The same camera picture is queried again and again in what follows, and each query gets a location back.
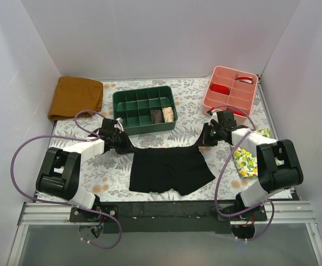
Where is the floral patterned table mat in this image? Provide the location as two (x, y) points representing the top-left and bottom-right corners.
(49, 78), (278, 202)

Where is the red cloth front compartment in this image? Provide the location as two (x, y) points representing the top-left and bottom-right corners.
(232, 110), (245, 117)

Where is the beige rolled underwear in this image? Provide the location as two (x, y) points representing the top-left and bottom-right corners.
(162, 106), (175, 123)

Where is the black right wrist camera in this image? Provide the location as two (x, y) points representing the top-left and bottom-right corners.
(208, 110), (237, 129)

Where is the lemon print folded cloth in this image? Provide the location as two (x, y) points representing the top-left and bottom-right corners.
(232, 128), (284, 181)

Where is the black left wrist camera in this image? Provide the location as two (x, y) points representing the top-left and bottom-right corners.
(100, 117), (124, 135)

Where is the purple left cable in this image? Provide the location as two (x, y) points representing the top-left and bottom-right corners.
(10, 110), (122, 249)

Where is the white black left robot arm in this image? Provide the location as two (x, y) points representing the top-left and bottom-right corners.
(35, 129), (132, 222)

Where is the green divided organizer box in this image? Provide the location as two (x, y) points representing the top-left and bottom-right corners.
(112, 86), (178, 136)

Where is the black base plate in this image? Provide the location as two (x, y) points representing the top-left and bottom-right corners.
(69, 201), (268, 235)

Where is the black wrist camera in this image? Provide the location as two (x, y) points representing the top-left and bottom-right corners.
(208, 110), (237, 129)
(100, 117), (124, 135)

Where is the purple cable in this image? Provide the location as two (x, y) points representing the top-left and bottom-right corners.
(209, 105), (275, 241)
(10, 110), (122, 249)

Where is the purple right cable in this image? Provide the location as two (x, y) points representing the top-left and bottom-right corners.
(209, 105), (275, 241)

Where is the brown folded cloth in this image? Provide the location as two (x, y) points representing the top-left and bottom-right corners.
(48, 76), (104, 121)

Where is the grey rolled underwear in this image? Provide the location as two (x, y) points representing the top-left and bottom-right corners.
(150, 109), (164, 124)

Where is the pink divided organizer box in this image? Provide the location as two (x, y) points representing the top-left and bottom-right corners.
(202, 66), (258, 125)

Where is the aluminium frame rail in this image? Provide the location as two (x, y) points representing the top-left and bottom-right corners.
(8, 200), (322, 265)

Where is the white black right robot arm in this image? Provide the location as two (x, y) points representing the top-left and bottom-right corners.
(200, 123), (304, 220)

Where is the black underwear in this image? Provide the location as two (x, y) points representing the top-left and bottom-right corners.
(129, 138), (215, 196)

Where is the red white rolled cloth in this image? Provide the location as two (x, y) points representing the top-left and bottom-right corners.
(236, 75), (253, 84)

